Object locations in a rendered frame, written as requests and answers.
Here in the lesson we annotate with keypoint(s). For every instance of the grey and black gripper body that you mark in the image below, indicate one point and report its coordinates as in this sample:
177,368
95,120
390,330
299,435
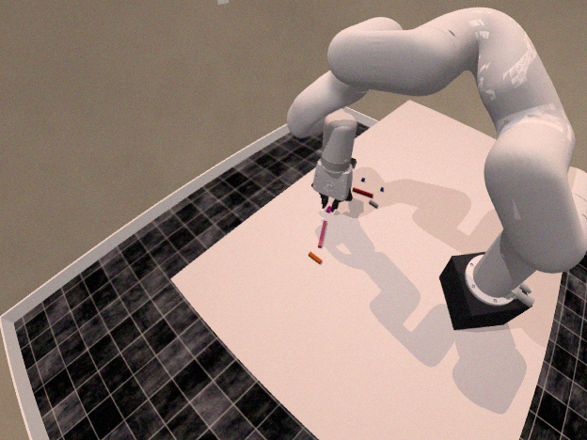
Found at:
335,185

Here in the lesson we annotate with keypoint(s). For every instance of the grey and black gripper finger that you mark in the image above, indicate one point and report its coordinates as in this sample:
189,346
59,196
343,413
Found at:
335,204
324,200

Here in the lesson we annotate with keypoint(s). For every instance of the orange rod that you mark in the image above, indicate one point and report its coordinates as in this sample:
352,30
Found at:
311,255

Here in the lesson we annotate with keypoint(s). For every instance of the red rod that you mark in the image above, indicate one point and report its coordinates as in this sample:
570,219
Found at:
362,192

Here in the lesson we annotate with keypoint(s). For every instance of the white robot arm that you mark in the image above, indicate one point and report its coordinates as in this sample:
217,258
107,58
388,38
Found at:
525,172

